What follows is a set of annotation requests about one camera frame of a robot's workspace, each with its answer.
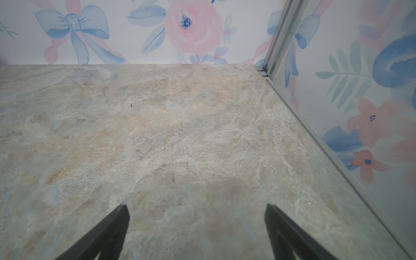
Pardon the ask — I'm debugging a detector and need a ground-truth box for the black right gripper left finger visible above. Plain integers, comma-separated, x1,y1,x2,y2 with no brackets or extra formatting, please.
57,204,130,260

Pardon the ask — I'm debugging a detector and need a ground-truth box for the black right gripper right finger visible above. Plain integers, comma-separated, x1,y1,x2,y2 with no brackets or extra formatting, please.
264,204,336,260

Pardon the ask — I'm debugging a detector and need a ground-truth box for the aluminium corner frame post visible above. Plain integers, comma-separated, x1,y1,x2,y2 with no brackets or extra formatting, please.
262,0,309,81

